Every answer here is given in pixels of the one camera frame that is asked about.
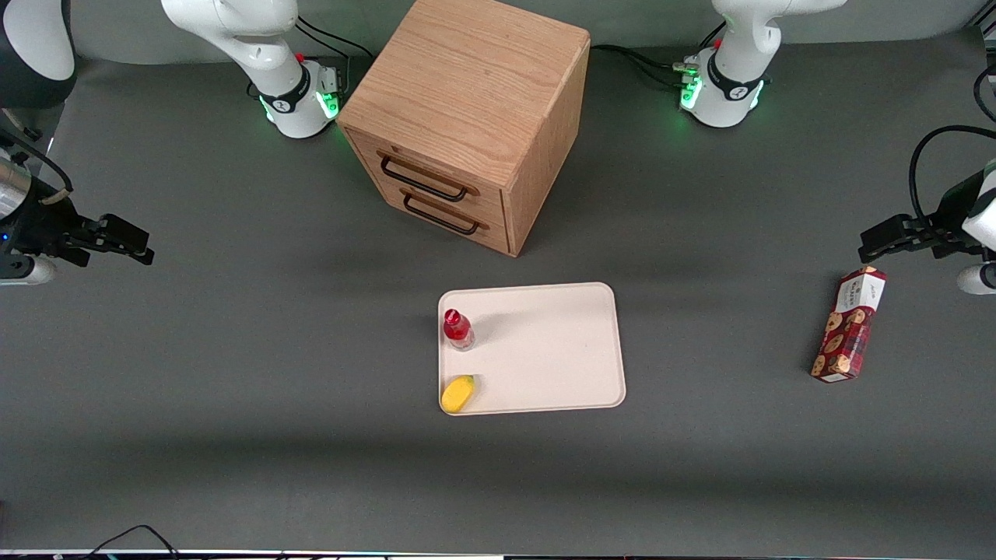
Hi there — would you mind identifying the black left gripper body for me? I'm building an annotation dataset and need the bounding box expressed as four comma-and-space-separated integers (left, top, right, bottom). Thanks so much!
930, 169, 987, 258

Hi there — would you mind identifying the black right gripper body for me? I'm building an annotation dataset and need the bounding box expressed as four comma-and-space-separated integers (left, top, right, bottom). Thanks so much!
0, 194, 87, 269

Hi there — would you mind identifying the red coke bottle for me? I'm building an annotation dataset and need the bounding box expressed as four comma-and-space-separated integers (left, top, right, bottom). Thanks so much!
443, 308, 476, 352

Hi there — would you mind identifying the beige plastic tray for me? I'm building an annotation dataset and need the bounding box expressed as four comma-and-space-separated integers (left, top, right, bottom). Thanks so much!
438, 282, 627, 418

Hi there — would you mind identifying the red cookie box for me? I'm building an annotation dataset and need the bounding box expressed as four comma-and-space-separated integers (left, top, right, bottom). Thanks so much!
810, 265, 889, 384

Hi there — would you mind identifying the wooden drawer front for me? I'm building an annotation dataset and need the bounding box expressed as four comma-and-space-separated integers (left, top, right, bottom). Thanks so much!
366, 167, 511, 257
346, 127, 508, 226

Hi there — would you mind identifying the yellow lemon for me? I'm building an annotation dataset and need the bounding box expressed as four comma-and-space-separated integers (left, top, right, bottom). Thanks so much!
440, 374, 476, 414

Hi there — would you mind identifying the wooden drawer cabinet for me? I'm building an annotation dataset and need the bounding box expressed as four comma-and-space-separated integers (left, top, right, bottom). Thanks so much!
336, 0, 591, 258

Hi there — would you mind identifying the black looping wrist cable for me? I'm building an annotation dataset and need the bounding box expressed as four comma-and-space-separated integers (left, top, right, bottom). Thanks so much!
908, 124, 996, 229

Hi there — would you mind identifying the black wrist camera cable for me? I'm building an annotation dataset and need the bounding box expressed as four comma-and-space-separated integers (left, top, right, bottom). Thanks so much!
0, 128, 73, 205

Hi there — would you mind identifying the black base cable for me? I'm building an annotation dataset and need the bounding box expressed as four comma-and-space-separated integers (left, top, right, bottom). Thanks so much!
300, 31, 352, 90
296, 16, 374, 59
621, 51, 687, 87
589, 44, 687, 69

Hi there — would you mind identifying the thin black cable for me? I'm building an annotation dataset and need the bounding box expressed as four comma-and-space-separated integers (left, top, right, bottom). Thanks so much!
78, 525, 181, 560

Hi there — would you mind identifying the black metal drawer handle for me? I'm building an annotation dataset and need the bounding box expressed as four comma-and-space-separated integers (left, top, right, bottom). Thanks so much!
402, 191, 487, 236
379, 152, 477, 203

